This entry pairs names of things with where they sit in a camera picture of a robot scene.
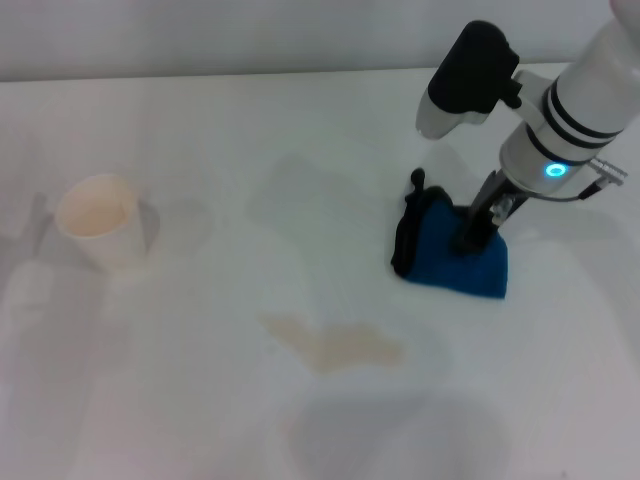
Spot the blue rag with black trim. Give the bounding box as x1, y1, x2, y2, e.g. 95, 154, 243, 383
390, 168, 511, 301

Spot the black and white right wrist camera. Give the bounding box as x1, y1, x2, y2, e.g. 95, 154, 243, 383
414, 19, 524, 141

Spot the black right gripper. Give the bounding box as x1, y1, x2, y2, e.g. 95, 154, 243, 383
451, 168, 532, 255

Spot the white paper cup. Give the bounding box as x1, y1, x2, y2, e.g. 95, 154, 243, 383
55, 172, 150, 274

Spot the brown water stain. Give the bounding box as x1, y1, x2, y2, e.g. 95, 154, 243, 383
256, 313, 405, 376

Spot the grey cable with metal plug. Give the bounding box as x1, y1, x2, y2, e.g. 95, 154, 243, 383
529, 156, 629, 202

